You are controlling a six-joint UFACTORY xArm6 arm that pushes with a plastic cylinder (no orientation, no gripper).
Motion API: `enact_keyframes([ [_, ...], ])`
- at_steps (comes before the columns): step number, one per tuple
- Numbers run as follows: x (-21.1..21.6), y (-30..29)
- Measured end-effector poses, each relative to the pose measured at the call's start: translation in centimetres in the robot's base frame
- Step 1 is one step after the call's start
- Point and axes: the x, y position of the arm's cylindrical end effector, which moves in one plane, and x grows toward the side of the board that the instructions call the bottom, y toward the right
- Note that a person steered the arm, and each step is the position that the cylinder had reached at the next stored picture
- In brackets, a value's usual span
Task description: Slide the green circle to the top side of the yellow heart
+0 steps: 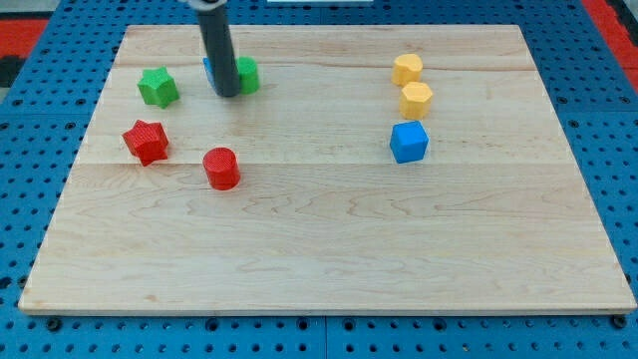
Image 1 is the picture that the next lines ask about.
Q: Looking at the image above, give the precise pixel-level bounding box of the yellow heart block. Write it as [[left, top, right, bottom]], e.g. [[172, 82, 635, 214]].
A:
[[391, 53, 423, 87]]

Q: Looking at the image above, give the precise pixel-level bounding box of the blue block behind rod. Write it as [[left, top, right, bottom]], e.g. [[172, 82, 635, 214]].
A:
[[202, 57, 215, 89]]

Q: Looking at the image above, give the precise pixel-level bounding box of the green cylinder block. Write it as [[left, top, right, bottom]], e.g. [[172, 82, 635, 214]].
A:
[[236, 57, 260, 95]]

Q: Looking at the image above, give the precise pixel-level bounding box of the light wooden board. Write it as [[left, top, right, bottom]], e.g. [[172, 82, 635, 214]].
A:
[[19, 25, 636, 316]]

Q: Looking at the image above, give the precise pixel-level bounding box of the red cylinder block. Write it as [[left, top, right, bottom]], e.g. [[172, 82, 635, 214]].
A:
[[202, 148, 241, 190]]

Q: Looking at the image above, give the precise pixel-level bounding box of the blue cube block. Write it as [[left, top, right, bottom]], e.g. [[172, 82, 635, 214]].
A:
[[390, 121, 430, 164]]

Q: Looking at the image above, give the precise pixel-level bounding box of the green star block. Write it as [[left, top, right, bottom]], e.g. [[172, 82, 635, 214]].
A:
[[137, 67, 179, 109]]

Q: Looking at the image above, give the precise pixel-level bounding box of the yellow hexagon block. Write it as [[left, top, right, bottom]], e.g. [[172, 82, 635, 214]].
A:
[[399, 82, 434, 120]]

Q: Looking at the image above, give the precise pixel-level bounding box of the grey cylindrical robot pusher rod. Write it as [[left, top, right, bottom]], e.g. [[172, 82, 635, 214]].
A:
[[186, 0, 240, 98]]

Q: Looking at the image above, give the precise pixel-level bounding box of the red star block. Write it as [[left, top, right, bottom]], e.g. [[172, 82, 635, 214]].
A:
[[122, 120, 168, 167]]

